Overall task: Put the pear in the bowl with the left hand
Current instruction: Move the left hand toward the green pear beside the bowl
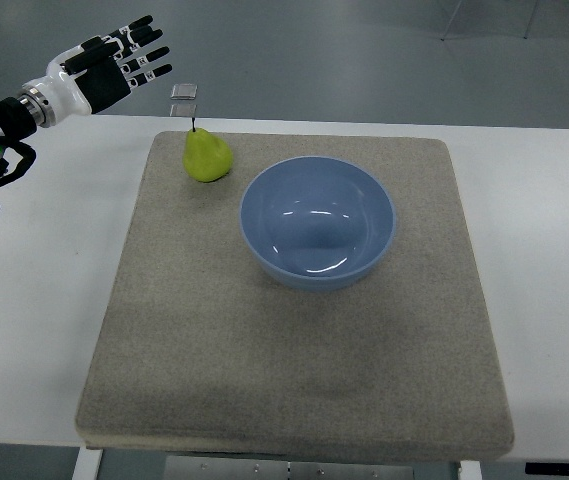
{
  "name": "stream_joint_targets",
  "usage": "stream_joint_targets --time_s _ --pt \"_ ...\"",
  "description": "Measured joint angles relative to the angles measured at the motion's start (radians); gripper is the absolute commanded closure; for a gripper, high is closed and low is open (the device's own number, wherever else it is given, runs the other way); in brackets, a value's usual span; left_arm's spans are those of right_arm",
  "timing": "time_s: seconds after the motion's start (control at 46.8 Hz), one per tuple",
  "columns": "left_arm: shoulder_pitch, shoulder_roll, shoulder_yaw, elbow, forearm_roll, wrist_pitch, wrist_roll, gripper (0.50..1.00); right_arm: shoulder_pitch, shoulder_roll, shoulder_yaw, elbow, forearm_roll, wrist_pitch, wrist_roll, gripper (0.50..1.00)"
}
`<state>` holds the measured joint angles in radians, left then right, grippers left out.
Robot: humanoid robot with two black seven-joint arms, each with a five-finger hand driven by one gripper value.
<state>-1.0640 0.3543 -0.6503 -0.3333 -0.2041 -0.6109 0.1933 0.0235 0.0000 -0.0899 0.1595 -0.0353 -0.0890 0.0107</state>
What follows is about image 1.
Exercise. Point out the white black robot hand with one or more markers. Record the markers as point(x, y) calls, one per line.
point(96, 74)

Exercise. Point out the white right table leg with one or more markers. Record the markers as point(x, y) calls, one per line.
point(470, 470)

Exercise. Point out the blue ceramic bowl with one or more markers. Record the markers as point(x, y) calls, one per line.
point(317, 223)

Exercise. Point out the black bar device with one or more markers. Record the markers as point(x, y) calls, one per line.
point(547, 469)

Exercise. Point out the beige fabric mat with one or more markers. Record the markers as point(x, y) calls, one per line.
point(201, 351)

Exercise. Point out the upper floor outlet plate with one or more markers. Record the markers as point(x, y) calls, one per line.
point(184, 91)

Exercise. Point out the lower floor outlet plate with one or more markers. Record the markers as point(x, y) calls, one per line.
point(185, 110)

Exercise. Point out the floor outlet plate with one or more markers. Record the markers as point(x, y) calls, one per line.
point(185, 110)
point(184, 91)

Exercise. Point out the green pear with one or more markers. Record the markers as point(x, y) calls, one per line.
point(206, 157)

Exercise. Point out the white left table leg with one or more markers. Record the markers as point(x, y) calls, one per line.
point(87, 464)

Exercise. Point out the white table leg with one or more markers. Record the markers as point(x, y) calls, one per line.
point(470, 470)
point(87, 464)

